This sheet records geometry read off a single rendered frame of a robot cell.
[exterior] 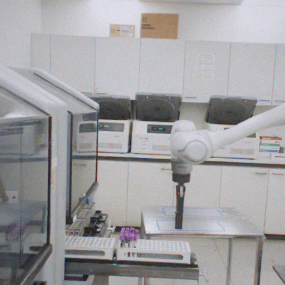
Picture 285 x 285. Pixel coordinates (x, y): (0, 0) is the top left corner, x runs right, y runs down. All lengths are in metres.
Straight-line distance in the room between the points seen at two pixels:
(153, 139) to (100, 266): 2.39
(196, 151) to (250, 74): 3.02
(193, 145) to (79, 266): 0.69
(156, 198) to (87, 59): 1.76
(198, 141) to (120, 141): 2.59
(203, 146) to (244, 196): 2.80
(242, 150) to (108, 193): 1.55
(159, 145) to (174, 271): 2.38
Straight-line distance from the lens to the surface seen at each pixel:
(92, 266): 1.45
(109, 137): 3.69
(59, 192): 1.26
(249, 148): 3.82
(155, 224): 1.82
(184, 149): 1.14
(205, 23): 4.43
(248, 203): 3.93
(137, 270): 1.44
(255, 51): 4.13
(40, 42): 4.20
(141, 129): 3.69
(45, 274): 1.22
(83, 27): 4.46
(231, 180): 3.83
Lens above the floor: 1.44
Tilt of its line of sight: 6 degrees down
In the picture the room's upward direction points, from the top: 2 degrees clockwise
